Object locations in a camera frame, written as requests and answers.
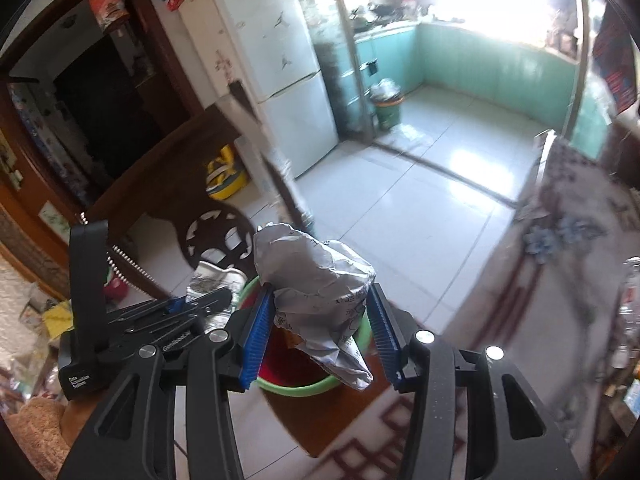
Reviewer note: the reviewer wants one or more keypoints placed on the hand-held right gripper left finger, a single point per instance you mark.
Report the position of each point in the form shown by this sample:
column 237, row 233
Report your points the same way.
column 256, row 345

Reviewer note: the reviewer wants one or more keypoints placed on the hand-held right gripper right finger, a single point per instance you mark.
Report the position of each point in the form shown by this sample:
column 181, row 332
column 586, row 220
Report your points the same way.
column 386, row 345

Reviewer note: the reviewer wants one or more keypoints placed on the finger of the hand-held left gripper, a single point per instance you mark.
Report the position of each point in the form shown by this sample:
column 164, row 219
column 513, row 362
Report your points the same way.
column 190, row 327
column 165, row 306

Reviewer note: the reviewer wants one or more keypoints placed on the red bin with green rim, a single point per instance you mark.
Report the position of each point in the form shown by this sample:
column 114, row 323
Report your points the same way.
column 280, row 367

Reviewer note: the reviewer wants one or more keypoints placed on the white printed wrapper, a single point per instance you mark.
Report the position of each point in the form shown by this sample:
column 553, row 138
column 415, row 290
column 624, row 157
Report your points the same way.
column 215, row 280

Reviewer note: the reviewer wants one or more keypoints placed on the grey paper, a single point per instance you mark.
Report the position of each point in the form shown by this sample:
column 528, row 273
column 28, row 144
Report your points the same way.
column 310, row 280

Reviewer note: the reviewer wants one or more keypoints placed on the green trash bin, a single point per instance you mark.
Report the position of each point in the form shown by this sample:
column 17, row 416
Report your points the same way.
column 387, row 110

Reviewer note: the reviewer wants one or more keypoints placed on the yellow cloth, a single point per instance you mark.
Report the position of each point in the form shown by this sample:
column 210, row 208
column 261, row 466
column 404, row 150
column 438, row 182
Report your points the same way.
column 56, row 316

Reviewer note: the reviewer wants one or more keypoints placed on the yellow bag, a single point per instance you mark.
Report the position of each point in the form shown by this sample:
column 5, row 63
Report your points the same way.
column 225, row 175

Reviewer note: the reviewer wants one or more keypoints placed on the carved wooden chair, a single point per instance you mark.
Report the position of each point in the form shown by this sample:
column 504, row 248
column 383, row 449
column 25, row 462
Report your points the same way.
column 165, row 160

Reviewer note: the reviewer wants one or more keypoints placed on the brown plush cushion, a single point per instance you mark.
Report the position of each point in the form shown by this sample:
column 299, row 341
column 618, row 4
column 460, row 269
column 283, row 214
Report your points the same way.
column 35, row 430

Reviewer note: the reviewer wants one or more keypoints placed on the table with floral tablecloth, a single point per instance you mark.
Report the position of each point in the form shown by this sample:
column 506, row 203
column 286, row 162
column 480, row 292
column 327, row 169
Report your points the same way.
column 550, row 260

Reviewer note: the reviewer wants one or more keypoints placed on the clear plastic bottle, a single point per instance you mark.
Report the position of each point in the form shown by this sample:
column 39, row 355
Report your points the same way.
column 631, row 290

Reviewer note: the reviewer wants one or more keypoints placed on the dark wooden cabinet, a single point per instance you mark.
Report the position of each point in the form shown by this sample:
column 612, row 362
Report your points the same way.
column 150, row 35

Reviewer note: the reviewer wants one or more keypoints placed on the white refrigerator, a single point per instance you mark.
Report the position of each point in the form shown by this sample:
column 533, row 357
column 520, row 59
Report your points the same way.
column 280, row 60

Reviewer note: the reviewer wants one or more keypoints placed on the red canister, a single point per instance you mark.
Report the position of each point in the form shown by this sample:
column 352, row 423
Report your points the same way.
column 106, row 5

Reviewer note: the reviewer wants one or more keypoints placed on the teal kitchen cabinets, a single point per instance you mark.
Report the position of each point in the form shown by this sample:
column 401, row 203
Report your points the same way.
column 500, row 65

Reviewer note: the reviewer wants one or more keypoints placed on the plaid cloth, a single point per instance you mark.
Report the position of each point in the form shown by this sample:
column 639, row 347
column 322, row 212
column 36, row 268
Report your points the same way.
column 617, row 60

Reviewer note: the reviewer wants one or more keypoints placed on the white wall switch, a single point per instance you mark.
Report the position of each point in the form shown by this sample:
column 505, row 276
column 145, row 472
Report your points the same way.
column 15, row 177

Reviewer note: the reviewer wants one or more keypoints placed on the printed wall poster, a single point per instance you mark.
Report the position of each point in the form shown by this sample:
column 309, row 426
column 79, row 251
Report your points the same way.
column 40, row 135

